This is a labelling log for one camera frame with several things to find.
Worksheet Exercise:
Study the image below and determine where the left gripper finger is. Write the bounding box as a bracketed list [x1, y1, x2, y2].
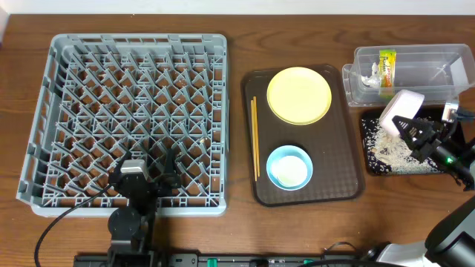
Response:
[119, 151, 131, 171]
[163, 148, 177, 179]

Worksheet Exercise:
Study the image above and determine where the pink white bowl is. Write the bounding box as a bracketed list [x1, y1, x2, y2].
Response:
[379, 90, 425, 137]

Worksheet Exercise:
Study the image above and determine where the white tissue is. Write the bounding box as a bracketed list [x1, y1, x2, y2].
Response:
[361, 63, 381, 88]

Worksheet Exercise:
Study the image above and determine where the green yellow snack wrapper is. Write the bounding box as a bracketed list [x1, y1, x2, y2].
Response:
[379, 50, 396, 99]

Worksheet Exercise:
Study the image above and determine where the white cup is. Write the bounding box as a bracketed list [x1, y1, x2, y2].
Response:
[271, 156, 307, 188]

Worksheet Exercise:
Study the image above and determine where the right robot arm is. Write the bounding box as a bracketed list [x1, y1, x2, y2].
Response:
[367, 116, 474, 266]

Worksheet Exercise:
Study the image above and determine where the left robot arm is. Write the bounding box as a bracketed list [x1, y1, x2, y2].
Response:
[106, 149, 181, 266]

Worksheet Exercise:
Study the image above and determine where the spilled rice food waste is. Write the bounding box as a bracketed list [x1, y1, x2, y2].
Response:
[365, 118, 442, 174]

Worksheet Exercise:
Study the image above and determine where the grey plastic dishwasher rack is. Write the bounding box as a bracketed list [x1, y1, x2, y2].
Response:
[16, 33, 230, 217]

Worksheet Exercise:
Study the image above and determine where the black rectangular tray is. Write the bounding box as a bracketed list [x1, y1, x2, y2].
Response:
[360, 107, 469, 177]

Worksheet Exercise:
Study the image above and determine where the clear plastic bin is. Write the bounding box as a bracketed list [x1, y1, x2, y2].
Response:
[342, 44, 474, 107]

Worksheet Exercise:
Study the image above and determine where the dark brown serving tray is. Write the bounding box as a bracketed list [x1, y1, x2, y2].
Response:
[241, 65, 364, 207]

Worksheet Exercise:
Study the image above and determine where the wooden chopstick left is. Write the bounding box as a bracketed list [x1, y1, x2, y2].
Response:
[250, 99, 258, 182]

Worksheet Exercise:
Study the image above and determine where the wooden chopstick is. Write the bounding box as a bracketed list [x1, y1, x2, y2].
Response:
[252, 96, 261, 182]
[250, 99, 258, 182]

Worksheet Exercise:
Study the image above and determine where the wooden chopstick right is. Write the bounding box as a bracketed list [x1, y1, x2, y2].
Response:
[252, 96, 261, 182]

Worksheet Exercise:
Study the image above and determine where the light blue bowl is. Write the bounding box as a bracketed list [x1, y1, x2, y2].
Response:
[266, 145, 313, 191]

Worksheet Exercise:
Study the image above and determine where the yellow round plate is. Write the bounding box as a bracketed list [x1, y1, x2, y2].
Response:
[266, 67, 333, 125]

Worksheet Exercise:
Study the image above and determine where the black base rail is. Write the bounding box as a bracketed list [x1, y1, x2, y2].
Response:
[73, 254, 357, 267]

